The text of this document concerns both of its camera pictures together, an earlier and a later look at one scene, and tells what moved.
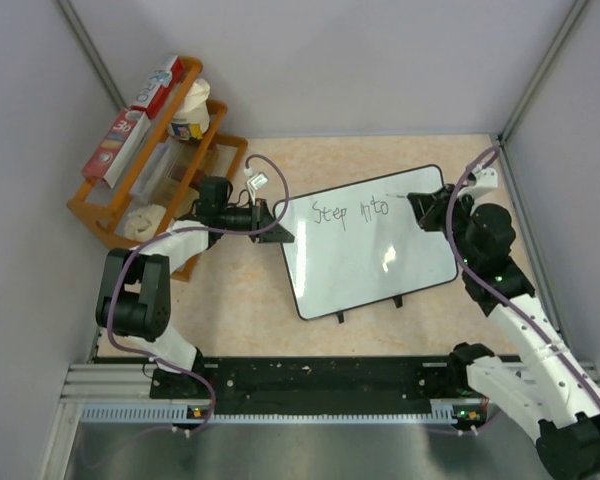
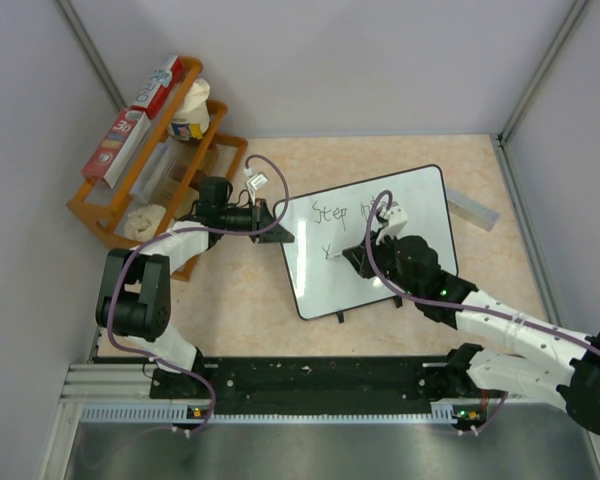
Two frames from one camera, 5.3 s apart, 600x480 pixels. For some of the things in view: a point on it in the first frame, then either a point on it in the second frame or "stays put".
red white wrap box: [117, 146] stays put
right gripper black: [432, 205] -> [363, 266]
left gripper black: [261, 217] stays put
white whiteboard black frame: [362, 242] stays put
